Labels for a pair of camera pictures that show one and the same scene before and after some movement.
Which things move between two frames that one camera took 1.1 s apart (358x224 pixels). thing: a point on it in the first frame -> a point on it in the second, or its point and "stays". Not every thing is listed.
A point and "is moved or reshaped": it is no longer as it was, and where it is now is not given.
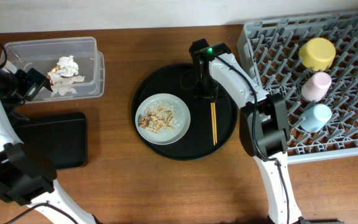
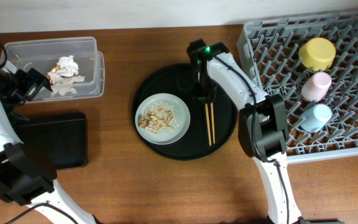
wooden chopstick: [215, 122] is moved or reshaped
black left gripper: [36, 82] stays
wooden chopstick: [212, 123] is moved or reshaped
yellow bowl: [317, 54] stays
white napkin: [66, 74] stays
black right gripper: [206, 94] stays
